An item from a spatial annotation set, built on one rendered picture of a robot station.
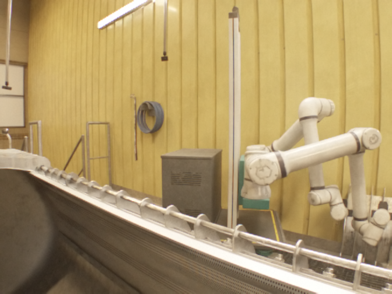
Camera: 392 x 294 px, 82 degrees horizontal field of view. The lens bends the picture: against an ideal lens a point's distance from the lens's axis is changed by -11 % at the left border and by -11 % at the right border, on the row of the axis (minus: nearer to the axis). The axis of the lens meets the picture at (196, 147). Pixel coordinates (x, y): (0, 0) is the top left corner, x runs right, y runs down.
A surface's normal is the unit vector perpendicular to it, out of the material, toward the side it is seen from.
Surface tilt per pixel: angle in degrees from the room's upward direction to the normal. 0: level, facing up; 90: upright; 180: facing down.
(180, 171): 90
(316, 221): 90
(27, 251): 77
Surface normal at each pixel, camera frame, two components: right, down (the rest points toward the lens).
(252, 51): -0.65, 0.06
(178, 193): -0.22, 0.07
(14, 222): 0.57, 0.06
